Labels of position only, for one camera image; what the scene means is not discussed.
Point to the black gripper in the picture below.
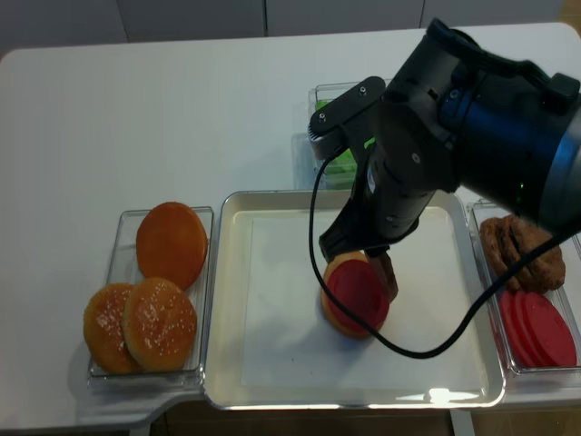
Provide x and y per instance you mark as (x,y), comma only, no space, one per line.
(397,176)

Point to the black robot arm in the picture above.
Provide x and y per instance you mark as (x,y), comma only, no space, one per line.
(454,115)

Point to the clear lettuce cheese container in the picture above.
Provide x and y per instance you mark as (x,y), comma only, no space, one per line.
(302,155)

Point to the red tomato slice on bun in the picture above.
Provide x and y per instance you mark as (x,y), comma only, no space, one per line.
(355,285)

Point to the bottom bun on tray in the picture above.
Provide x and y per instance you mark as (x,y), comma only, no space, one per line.
(357,332)

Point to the white paper sheet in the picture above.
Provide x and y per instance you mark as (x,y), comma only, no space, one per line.
(287,341)

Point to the silver metal tray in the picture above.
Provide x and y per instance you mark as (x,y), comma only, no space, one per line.
(223,384)

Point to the plain brown bun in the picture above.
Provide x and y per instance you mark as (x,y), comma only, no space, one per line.
(171,243)

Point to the brown meat patty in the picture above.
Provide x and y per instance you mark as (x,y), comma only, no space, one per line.
(549,268)
(501,252)

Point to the sesame bun right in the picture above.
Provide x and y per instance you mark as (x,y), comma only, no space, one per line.
(159,325)

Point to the sesame bun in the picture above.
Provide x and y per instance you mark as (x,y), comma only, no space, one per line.
(159,325)
(103,332)

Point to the clear bun container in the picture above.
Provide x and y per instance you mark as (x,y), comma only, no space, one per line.
(124,267)

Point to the red tomato slice stack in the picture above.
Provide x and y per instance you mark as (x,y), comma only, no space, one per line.
(536,332)

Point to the clear patty tomato container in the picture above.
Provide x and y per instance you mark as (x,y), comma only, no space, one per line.
(554,378)

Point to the sesame bun left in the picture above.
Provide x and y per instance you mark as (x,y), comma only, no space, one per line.
(103,332)

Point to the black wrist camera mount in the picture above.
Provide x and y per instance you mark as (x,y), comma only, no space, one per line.
(344,123)

